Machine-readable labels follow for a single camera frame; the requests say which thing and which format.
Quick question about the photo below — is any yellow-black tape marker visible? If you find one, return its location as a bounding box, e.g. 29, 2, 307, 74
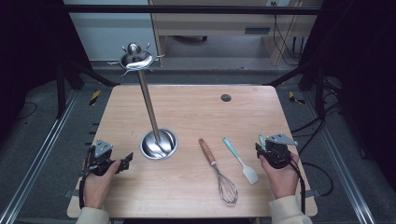
89, 90, 102, 106
288, 91, 306, 105

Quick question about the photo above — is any black metal stand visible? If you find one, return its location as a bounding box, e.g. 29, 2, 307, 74
264, 59, 328, 119
55, 60, 120, 119

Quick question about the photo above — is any black looped floor cable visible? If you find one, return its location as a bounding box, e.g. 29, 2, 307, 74
300, 161, 334, 198

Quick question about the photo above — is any left hand-held gripper cable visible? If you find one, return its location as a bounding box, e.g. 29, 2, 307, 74
78, 174, 88, 210

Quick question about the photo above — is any right hand-held gripper cable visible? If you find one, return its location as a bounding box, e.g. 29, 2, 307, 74
289, 157, 306, 215

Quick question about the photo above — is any person's left hand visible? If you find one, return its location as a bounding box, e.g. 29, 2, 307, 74
83, 160, 122, 209

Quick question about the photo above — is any person's right hand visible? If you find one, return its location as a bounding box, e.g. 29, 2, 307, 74
259, 152, 301, 200

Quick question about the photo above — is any stainless steel utensil rack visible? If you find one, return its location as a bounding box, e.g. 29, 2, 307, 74
106, 41, 179, 161

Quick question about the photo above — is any teal-handled white spatula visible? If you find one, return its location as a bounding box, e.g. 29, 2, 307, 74
221, 136, 260, 186

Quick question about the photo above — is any wooden-handled wire whisk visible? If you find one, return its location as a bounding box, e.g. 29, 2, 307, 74
198, 137, 239, 205

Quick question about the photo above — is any black horizontal bar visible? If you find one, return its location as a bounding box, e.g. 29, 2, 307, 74
60, 4, 325, 16

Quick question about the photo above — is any hand-held gripper cable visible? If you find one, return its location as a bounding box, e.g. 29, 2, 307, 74
289, 157, 306, 215
78, 174, 88, 210

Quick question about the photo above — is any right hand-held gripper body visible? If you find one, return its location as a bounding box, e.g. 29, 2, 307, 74
261, 133, 299, 170

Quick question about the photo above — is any aluminium floor rail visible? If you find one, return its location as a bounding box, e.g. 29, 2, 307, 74
303, 91, 377, 224
0, 90, 78, 224

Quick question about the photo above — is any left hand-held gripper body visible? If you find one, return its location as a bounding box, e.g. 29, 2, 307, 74
82, 139, 122, 177

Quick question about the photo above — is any white cabinet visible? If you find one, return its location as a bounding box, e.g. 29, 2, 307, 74
63, 0, 160, 62

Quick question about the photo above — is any dark curtain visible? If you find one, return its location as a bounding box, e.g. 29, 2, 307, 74
0, 0, 94, 147
298, 0, 396, 190

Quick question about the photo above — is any black hanging cable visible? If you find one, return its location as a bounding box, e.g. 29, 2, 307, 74
272, 2, 301, 66

